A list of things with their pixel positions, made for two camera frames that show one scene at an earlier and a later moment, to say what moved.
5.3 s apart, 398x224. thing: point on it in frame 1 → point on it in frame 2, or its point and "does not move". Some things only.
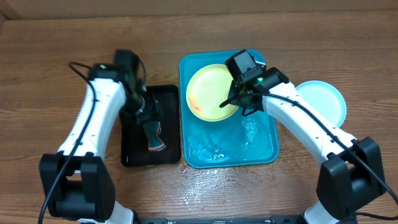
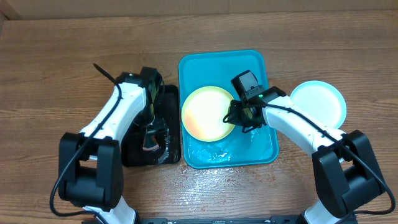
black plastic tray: (135, 149) does not move
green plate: (209, 87) → (203, 113)
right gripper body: (236, 98) → (241, 117)
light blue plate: (326, 97) does not move
